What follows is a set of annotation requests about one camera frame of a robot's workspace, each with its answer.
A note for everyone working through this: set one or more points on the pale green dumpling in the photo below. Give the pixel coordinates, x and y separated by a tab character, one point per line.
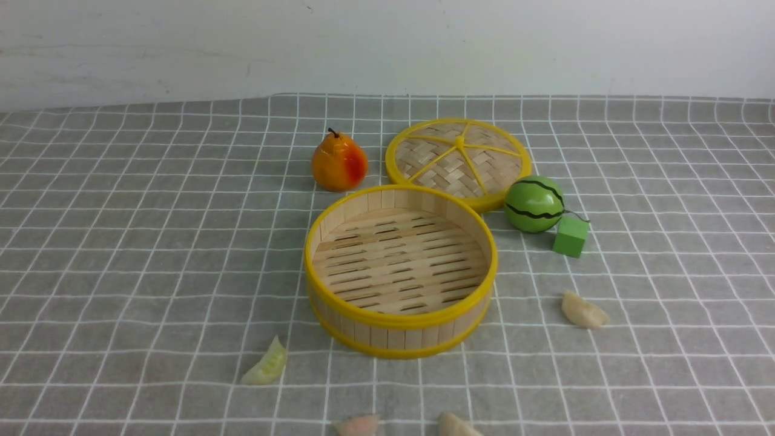
269	368

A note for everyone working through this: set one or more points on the pinkish dumpling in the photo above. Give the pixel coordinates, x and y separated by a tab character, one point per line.
363	425

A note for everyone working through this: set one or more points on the cream dumpling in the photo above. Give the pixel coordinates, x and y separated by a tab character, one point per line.
583	313
451	425

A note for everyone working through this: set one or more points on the cream dumpling bottom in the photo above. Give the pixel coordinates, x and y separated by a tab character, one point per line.
451	425

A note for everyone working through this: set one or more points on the round bamboo steamer tray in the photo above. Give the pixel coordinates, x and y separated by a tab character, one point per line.
400	272

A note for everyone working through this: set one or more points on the woven bamboo steamer lid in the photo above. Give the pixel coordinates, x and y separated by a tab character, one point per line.
471	160

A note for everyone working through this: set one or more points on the orange toy pear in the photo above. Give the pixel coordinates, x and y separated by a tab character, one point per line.
339	163

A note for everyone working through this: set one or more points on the green toy watermelon ball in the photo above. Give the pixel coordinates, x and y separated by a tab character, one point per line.
534	204

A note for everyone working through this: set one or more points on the green wooden cube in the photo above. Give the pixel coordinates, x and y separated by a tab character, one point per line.
571	236

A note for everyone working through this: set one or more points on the grey checked tablecloth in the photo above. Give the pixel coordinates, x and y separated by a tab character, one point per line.
151	253

